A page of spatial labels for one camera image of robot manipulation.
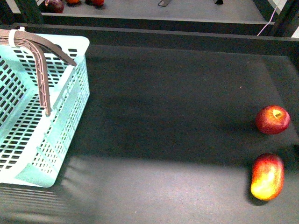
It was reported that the black shelf upright post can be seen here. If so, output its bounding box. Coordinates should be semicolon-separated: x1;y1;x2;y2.
270;0;299;37

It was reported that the orange fruit on shelf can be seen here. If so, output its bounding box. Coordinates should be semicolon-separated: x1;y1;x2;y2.
66;0;80;5

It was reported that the red fruit on shelf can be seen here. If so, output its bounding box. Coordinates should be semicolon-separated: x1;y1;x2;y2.
91;0;105;7

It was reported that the dark red apple on shelf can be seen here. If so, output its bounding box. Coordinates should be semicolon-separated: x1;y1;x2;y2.
44;0;64;14

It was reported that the pink cable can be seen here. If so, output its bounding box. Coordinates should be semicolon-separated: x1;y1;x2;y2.
256;0;284;36

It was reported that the light blue plastic basket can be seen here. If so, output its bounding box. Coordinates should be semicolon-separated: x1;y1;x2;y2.
0;34;90;188

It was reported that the white zip tie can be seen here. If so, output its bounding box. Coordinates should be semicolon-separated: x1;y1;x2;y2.
8;27;25;48

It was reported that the red yellow mango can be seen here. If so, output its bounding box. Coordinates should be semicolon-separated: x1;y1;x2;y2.
250;153;285;201

